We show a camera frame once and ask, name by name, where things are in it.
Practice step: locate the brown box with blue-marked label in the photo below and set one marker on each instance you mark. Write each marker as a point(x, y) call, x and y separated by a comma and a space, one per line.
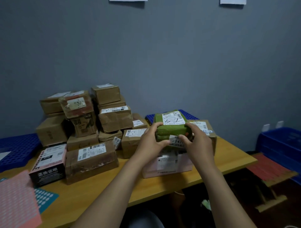
point(210, 136)

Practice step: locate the person's left hand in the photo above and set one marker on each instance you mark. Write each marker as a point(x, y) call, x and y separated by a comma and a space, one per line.
point(148, 148)

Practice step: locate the small brown printed box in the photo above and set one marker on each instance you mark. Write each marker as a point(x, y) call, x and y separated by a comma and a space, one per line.
point(83, 126)

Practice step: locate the person's right forearm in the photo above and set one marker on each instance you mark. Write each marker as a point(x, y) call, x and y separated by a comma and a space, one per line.
point(223, 202)

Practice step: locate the pile of brown parcels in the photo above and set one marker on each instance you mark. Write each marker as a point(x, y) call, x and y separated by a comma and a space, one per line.
point(89, 162)

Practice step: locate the black and pink box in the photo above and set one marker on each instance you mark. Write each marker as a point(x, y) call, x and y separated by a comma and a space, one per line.
point(47, 173)

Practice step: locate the white paper on wall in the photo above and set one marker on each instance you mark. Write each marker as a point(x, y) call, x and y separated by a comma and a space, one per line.
point(232, 2)
point(128, 0)

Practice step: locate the large pink box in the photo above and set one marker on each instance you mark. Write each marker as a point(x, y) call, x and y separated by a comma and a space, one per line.
point(169, 169)

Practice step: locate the blue plastic grid pallet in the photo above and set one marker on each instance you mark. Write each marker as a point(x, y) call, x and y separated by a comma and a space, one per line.
point(188, 115)
point(21, 148)

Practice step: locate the light green parcel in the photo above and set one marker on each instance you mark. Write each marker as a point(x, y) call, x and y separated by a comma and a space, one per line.
point(171, 130)

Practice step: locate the person's left forearm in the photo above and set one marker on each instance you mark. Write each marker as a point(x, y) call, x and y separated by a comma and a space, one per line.
point(110, 199)

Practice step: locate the blue plastic crate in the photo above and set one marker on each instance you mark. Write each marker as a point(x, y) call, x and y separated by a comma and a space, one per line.
point(282, 145)

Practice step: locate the teal sticker sheet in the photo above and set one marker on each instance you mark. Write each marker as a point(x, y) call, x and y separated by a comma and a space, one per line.
point(45, 197)

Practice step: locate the pink dot sticker sheet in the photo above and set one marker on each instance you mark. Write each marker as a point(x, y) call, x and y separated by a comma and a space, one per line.
point(16, 202)

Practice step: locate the person's right hand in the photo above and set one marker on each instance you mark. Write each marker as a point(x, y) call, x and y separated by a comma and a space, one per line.
point(200, 150)

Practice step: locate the white paper note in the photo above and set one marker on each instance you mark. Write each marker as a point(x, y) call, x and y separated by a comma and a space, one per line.
point(4, 155)

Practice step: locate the person's grey trousers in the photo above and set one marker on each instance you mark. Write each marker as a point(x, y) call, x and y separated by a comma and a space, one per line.
point(145, 220)

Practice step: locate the taped box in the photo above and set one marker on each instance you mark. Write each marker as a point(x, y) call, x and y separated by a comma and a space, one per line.
point(75, 110)

